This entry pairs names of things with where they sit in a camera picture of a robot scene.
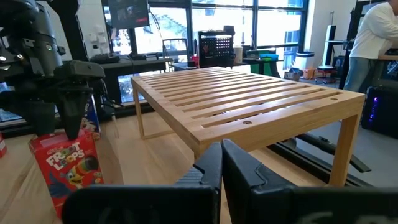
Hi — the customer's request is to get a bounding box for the black computer tower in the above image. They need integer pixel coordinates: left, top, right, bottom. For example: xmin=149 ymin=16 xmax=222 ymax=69
xmin=360 ymin=86 xmax=398 ymax=139

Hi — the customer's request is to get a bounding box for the dark grey desk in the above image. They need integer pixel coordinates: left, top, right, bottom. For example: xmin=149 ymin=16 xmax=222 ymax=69
xmin=98 ymin=57 xmax=174 ymax=105

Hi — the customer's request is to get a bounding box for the black pegboard rack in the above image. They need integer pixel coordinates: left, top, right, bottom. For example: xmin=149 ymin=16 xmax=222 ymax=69
xmin=198 ymin=30 xmax=236 ymax=68

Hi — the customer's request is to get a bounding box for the wooden slatted shelf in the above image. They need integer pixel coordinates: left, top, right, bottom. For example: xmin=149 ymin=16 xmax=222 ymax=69
xmin=130 ymin=66 xmax=366 ymax=187

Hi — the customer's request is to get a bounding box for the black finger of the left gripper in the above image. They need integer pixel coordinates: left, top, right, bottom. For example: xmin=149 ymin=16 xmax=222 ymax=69
xmin=29 ymin=101 xmax=57 ymax=137
xmin=55 ymin=90 xmax=93 ymax=140

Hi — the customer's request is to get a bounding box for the black monitor stand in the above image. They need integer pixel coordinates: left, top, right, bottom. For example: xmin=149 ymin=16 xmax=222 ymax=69
xmin=127 ymin=27 xmax=147 ymax=62

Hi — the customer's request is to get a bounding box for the white bin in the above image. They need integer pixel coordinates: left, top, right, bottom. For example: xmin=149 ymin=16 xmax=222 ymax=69
xmin=294 ymin=51 xmax=315 ymax=71

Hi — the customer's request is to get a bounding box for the green table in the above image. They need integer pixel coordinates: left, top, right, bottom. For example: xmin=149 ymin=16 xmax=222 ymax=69
xmin=247 ymin=49 xmax=280 ymax=78

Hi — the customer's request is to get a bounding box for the red Froot Loops cereal box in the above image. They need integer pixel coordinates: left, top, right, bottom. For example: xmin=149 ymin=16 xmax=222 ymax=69
xmin=28 ymin=129 xmax=105 ymax=218
xmin=0 ymin=132 xmax=7 ymax=159

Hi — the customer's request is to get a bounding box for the blue Frosted Flakes cereal box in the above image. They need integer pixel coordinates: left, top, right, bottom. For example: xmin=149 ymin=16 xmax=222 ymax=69
xmin=81 ymin=95 xmax=102 ymax=141

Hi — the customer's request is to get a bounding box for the white paper roll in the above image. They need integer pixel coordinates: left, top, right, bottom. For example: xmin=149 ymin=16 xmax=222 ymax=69
xmin=233 ymin=45 xmax=243 ymax=65

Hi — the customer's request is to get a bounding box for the person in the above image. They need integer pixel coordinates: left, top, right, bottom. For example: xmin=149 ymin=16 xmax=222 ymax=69
xmin=343 ymin=0 xmax=398 ymax=94

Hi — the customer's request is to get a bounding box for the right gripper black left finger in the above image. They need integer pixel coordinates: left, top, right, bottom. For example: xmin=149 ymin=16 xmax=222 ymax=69
xmin=62 ymin=141 xmax=223 ymax=224

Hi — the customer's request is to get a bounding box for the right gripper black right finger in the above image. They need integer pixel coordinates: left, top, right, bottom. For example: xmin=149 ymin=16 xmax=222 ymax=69
xmin=221 ymin=138 xmax=398 ymax=224

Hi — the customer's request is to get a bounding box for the black keyboard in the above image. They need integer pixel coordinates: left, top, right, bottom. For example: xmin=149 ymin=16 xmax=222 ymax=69
xmin=90 ymin=52 xmax=121 ymax=65

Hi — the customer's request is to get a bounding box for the red wheeled cart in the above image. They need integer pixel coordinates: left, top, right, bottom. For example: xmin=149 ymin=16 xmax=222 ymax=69
xmin=314 ymin=65 xmax=339 ymax=84

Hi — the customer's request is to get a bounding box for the black monitor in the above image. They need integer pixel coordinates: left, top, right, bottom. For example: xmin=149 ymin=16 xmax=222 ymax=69
xmin=107 ymin=0 xmax=150 ymax=30

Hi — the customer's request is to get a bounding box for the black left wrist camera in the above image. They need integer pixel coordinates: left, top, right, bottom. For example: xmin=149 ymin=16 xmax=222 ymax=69
xmin=53 ymin=60 xmax=106 ymax=90

